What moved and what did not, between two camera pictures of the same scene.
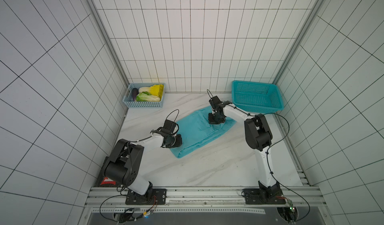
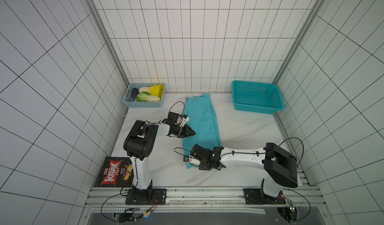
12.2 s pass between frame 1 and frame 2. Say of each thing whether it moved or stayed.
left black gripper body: moved
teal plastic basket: stayed
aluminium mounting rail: stayed
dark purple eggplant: stayed
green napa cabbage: stayed
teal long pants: moved
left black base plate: stayed
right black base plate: stayed
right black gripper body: moved
